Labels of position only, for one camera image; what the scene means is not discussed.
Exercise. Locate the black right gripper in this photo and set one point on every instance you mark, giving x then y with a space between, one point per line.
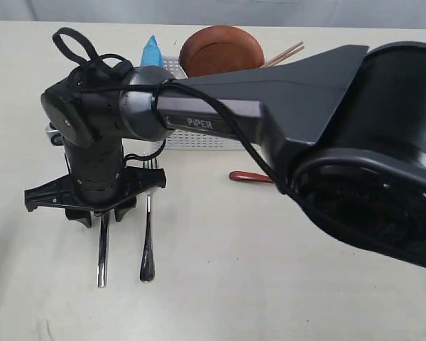
78 199

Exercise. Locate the silver table knife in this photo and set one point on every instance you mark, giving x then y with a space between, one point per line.
103 250

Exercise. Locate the silver metal fork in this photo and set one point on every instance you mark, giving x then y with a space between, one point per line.
147 272

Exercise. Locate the brown wooden spoon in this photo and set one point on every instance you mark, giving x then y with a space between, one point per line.
244 176

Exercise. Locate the blue snack bag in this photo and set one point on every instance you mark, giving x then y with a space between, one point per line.
151 54

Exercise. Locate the brown wooden bowl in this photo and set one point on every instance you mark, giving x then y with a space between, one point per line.
219 49

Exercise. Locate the wooden chopstick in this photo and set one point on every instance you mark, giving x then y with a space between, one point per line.
297 45
285 57

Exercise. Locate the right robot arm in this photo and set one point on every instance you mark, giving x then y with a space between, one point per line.
342 133

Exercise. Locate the white perforated plastic basket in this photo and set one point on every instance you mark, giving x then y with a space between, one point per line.
184 140

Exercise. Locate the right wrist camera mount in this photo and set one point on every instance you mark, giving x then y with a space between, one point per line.
53 135

